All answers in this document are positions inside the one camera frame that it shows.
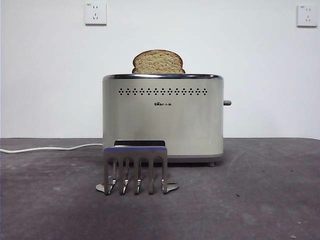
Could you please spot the brown seeded bread slice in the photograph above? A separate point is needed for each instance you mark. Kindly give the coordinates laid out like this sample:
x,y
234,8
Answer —
x,y
158,62

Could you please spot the grey toaster lever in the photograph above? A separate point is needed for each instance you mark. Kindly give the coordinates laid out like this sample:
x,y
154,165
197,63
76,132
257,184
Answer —
x,y
227,102

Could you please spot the cream and steel toaster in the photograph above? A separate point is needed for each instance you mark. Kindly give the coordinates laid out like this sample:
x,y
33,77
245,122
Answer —
x,y
195,120

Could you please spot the stainless steel toast rack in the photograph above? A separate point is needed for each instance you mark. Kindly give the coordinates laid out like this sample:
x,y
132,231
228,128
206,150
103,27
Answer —
x,y
135,152

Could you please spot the white wall socket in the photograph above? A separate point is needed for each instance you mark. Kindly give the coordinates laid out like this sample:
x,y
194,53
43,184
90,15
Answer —
x,y
95,14
307,16

